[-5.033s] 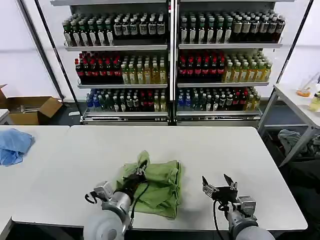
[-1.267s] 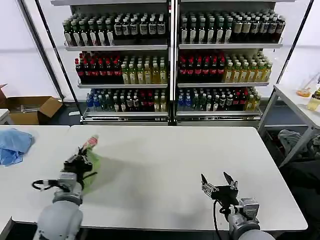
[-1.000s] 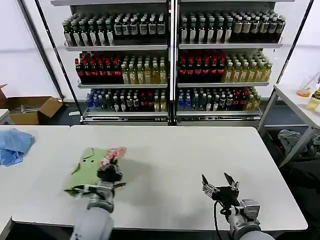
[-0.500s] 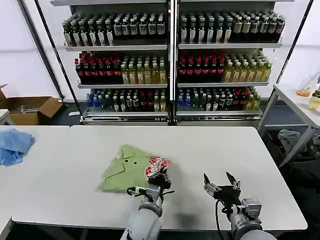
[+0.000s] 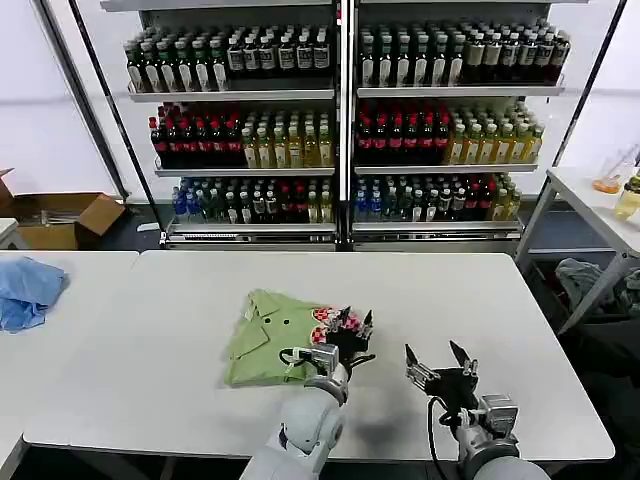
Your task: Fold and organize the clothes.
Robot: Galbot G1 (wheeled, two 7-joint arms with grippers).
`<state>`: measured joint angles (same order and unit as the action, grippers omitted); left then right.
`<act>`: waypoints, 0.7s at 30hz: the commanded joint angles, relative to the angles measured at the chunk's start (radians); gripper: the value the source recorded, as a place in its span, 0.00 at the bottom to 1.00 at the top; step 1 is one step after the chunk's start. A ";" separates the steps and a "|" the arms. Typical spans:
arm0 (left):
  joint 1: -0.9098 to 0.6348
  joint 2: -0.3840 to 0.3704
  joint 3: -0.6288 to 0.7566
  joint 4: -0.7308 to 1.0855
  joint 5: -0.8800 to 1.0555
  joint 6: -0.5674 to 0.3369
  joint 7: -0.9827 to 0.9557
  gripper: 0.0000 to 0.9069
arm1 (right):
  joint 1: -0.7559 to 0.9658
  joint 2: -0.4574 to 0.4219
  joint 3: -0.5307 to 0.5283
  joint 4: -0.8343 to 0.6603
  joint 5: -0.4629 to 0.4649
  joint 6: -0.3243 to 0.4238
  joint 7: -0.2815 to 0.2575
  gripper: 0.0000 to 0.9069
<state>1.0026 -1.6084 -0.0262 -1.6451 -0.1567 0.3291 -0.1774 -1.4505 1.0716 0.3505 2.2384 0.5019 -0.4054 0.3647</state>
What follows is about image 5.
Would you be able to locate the light green shirt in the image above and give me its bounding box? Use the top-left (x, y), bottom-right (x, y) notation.
top-left (222, 288), bottom-right (362, 387)

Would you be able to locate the open brown cardboard box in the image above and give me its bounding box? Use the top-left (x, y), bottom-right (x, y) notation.
top-left (0, 167), bottom-right (127, 251)

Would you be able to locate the grey metal side table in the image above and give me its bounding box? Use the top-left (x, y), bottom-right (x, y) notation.
top-left (513, 167), bottom-right (640, 336)

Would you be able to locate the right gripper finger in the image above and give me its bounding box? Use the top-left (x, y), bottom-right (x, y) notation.
top-left (448, 339), bottom-right (480, 385)
top-left (403, 342), bottom-right (442, 394)

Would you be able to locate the black metal frame pole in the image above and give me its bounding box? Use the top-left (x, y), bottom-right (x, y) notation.
top-left (548, 0), bottom-right (629, 169)
top-left (37, 0), bottom-right (132, 211)
top-left (66, 0), bottom-right (169, 247)

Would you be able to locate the glass beaker with orange liquid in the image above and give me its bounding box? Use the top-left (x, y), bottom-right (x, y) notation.
top-left (592, 153), bottom-right (635, 194)

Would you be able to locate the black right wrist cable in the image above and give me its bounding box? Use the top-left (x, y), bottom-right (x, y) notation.
top-left (426, 393), bottom-right (474, 480)

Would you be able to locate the grey crumpled clothing pile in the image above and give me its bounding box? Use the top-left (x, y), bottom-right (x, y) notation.
top-left (553, 257), bottom-right (640, 317)

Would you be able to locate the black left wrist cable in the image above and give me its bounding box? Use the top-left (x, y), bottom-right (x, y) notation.
top-left (277, 346), bottom-right (377, 374)

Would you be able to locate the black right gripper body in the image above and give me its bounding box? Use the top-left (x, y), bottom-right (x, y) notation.
top-left (427, 366), bottom-right (480, 417)

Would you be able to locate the bottle with pale yellow liquid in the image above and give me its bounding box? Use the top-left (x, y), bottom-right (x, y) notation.
top-left (613, 168), bottom-right (640, 222)

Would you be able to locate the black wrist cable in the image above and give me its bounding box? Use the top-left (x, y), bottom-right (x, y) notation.
top-left (277, 346), bottom-right (377, 374)
top-left (426, 393), bottom-right (474, 480)

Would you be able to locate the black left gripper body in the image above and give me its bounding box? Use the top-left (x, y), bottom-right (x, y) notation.
top-left (324, 328), bottom-right (375, 369)

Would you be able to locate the blue crumpled cloth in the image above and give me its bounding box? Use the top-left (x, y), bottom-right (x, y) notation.
top-left (0, 256), bottom-right (71, 335)

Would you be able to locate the drinks shelf rack with bottles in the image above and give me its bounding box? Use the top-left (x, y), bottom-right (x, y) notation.
top-left (99, 0), bottom-right (346, 251)
top-left (347, 0), bottom-right (574, 254)

